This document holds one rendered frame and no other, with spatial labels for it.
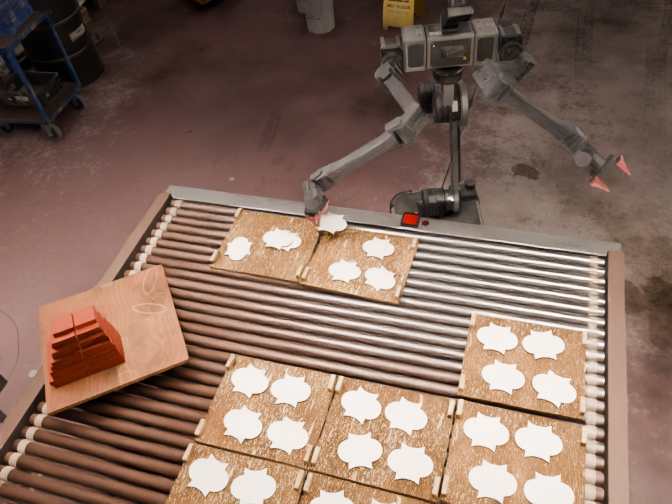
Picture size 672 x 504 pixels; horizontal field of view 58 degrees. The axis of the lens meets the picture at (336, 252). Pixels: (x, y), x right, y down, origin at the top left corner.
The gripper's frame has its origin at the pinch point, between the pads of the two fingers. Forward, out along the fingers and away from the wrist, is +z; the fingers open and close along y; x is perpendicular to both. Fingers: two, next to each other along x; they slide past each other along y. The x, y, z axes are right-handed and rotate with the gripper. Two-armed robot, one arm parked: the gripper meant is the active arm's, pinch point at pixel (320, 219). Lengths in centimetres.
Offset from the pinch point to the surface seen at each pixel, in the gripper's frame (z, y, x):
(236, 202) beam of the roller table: 6, 12, 50
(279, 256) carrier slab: 8.6, -15.7, 15.3
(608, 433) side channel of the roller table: 25, -58, -117
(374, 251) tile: 12.9, -3.1, -22.9
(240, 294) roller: 9.5, -37.7, 23.8
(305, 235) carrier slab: 9.4, -1.3, 9.2
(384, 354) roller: 18, -48, -41
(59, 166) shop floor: 67, 97, 281
